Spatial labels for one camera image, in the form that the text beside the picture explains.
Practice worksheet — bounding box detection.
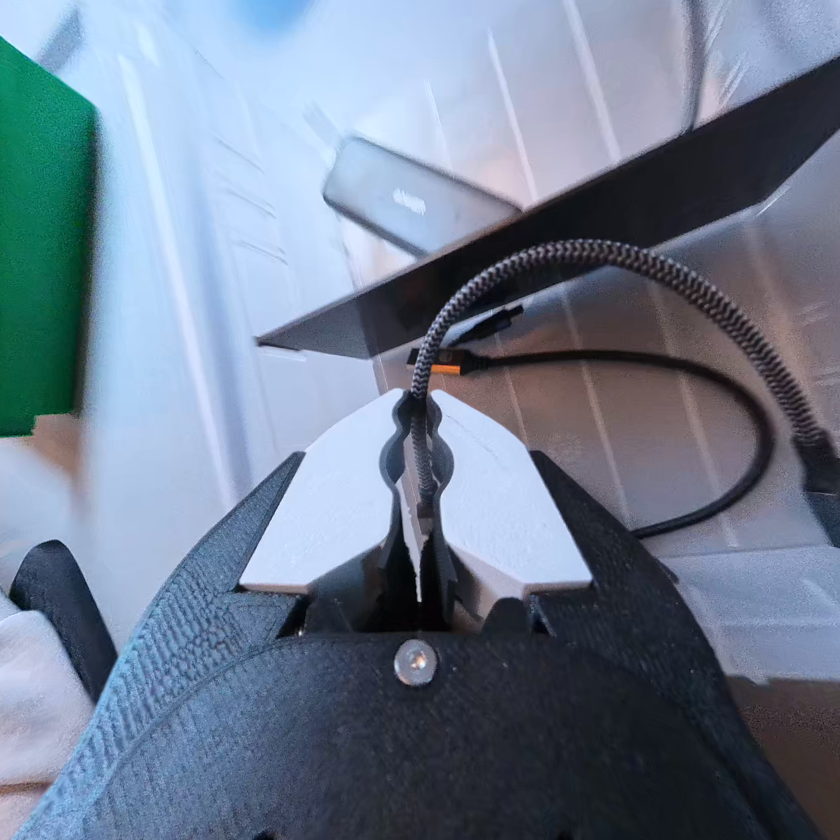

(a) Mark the black cable with orange plug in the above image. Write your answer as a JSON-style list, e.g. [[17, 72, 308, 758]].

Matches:
[[407, 346, 777, 541]]

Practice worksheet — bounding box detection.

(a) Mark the grey braided usb cable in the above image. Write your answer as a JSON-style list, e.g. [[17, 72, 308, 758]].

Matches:
[[407, 238, 840, 546]]

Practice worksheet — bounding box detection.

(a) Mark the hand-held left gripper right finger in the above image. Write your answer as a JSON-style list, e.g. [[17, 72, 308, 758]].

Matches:
[[421, 390, 595, 621]]

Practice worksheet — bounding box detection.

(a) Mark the white plastic bin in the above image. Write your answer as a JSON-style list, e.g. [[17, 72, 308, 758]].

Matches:
[[85, 0, 840, 690]]

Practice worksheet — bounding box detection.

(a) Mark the black usb plug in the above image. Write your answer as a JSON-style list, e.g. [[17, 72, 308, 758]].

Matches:
[[451, 302, 527, 346]]

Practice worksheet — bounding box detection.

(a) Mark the grey usb hub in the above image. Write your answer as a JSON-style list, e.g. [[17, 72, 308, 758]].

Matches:
[[320, 135, 524, 258]]

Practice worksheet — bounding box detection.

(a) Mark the green box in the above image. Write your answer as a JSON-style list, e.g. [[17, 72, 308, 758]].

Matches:
[[0, 36, 101, 438]]

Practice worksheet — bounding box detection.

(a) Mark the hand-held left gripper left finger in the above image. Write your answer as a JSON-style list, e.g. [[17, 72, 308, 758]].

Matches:
[[239, 388, 422, 597]]

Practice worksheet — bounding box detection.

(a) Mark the black divider panel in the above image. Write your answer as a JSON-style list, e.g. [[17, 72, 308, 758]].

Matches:
[[256, 56, 840, 361]]

